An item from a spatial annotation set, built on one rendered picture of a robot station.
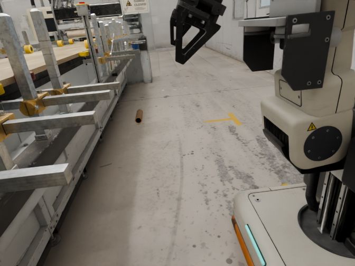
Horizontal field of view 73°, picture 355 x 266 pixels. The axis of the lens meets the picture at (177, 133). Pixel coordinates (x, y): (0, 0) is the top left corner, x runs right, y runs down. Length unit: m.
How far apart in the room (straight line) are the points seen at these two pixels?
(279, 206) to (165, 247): 0.61
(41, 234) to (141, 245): 0.50
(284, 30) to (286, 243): 0.75
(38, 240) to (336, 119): 1.32
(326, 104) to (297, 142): 0.12
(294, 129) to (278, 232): 0.51
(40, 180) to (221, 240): 1.06
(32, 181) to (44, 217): 0.94
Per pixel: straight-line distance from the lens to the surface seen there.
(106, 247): 1.46
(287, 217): 1.15
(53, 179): 0.50
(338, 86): 0.70
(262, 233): 1.06
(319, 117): 0.70
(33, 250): 1.38
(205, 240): 1.39
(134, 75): 5.12
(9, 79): 1.28
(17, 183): 0.53
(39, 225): 1.49
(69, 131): 1.15
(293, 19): 0.58
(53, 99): 0.99
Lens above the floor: 1.05
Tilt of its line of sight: 24 degrees down
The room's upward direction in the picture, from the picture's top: 5 degrees counter-clockwise
